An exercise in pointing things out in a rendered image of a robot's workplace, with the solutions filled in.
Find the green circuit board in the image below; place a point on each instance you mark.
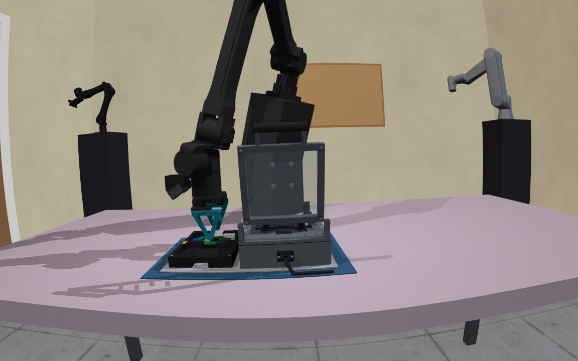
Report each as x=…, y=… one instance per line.
x=215, y=239

